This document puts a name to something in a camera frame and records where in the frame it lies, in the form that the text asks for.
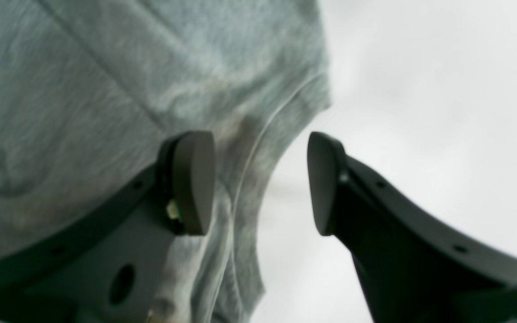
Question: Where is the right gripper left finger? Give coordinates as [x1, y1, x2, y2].
[0, 131, 215, 323]

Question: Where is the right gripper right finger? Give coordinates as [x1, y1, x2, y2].
[307, 131, 517, 323]

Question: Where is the grey t-shirt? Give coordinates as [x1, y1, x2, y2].
[0, 0, 330, 323]

